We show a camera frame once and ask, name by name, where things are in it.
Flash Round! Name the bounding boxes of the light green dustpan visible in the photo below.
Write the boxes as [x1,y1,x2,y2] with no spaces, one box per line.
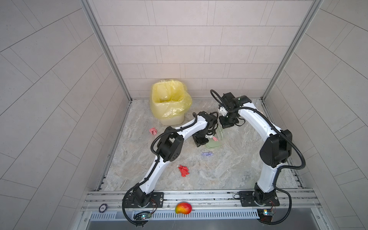
[206,138,222,149]

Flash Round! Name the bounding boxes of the white bin yellow bag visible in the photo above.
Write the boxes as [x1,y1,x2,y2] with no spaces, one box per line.
[149,80,193,126]

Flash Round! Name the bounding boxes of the green white hand brush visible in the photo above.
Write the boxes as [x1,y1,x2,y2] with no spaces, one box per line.
[216,126,224,140]

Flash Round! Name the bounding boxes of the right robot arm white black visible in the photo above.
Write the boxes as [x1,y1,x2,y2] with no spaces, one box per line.
[210,89,306,225]

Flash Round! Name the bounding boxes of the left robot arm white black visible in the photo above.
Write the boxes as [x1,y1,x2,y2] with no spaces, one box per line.
[122,111,219,226]

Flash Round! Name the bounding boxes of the purple paper scrap centre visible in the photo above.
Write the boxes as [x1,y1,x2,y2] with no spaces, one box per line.
[201,152,213,156]

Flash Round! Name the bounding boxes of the red paper scrap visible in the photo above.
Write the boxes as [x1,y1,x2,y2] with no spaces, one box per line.
[178,165,190,177]

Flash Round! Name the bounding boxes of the red yellow mango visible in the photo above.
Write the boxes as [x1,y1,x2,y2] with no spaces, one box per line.
[175,202,192,215]

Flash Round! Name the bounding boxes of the left circuit board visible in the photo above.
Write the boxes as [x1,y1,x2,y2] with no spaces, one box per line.
[133,211,152,221]

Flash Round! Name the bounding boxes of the circuit board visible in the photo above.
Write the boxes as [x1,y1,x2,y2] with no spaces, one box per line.
[133,211,152,221]
[257,209,274,223]

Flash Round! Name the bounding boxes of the right circuit board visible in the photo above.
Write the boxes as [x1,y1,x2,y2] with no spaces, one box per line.
[257,209,274,223]

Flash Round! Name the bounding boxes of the aluminium rail frame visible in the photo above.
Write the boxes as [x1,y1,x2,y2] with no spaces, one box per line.
[72,188,332,230]

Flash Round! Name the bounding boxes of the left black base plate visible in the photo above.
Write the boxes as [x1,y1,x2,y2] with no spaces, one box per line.
[123,192,164,209]

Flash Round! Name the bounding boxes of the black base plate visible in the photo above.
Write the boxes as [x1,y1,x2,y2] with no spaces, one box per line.
[123,192,164,209]
[239,190,280,207]

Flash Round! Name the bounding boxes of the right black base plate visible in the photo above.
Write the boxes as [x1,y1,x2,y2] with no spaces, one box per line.
[239,190,280,207]

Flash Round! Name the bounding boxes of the black round token on rail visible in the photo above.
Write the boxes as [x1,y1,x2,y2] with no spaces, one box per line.
[98,204,108,213]

